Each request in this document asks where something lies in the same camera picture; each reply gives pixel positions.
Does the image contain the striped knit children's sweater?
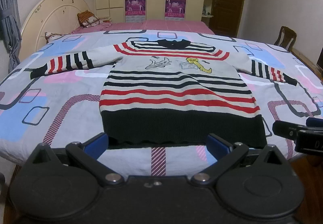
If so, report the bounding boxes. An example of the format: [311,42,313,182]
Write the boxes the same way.
[30,40,297,149]

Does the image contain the dark wooden chair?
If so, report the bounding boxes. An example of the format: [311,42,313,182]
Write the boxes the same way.
[274,26,297,52]

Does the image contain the brown white pillow near headboard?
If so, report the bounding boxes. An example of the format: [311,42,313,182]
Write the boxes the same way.
[44,32,66,44]

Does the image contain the pink bed sheet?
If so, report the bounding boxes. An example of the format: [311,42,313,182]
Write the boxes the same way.
[71,20,214,34]

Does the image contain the orange white patterned pillow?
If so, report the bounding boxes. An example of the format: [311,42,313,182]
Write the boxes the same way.
[77,10,103,28]

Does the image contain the cream arched headboard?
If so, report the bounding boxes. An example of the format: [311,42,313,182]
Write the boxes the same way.
[19,0,90,61]

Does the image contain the grey blue curtain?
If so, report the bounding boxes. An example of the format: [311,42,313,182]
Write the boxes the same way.
[1,0,22,72]

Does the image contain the lower right purple poster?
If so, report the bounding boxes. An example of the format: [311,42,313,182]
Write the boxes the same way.
[164,0,186,21]

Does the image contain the purple poster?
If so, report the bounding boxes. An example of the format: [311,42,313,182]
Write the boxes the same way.
[125,0,146,23]
[164,0,186,21]

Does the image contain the lower left purple poster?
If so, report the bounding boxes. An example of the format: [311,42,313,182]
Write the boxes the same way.
[125,0,146,23]

